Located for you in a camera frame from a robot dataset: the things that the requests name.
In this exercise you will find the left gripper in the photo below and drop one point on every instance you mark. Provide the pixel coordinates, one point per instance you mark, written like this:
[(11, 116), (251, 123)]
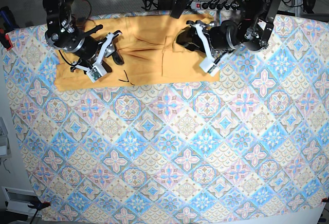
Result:
[(203, 38)]

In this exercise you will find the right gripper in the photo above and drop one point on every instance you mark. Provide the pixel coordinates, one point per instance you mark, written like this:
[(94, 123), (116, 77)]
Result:
[(91, 53)]

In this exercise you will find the yellow T-shirt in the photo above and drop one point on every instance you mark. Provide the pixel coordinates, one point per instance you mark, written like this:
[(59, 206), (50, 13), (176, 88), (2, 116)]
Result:
[(150, 53)]

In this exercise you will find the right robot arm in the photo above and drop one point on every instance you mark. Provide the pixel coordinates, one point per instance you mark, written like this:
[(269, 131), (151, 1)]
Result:
[(62, 30)]

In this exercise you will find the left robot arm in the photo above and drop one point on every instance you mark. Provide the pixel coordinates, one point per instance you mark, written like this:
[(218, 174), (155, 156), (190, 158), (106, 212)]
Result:
[(254, 26)]

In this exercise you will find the black clamp on table edge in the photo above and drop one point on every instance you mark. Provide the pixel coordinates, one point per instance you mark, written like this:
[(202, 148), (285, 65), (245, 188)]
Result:
[(178, 8)]

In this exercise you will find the red black clamp left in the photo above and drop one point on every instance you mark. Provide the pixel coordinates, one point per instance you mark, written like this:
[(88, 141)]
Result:
[(5, 40)]

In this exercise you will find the patterned blue pink tablecloth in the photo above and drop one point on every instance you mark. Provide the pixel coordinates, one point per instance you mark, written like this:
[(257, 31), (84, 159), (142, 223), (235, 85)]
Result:
[(252, 144)]

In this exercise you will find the orange black clamp bottom left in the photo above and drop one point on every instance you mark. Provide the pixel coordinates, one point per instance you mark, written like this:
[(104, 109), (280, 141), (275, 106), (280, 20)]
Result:
[(38, 205)]

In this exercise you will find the white power strip red switch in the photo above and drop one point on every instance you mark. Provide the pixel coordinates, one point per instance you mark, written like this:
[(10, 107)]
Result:
[(209, 6)]

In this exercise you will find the blue handled tool left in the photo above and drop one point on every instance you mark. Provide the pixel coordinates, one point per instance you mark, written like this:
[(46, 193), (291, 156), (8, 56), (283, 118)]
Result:
[(8, 22)]

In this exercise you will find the white aluminium rail bottom left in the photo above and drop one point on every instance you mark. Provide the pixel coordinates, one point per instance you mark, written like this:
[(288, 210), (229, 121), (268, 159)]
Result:
[(17, 200)]

